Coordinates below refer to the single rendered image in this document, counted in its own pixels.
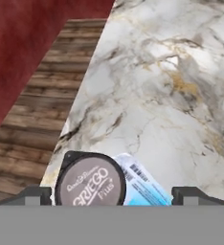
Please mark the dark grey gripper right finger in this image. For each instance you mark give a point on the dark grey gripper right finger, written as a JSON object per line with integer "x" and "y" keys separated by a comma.
{"x": 187, "y": 194}

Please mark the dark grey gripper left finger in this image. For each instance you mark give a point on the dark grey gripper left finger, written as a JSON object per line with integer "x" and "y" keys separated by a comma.
{"x": 35, "y": 194}

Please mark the black-lidded yogurt container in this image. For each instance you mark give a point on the black-lidded yogurt container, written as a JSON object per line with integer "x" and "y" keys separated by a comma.
{"x": 91, "y": 183}

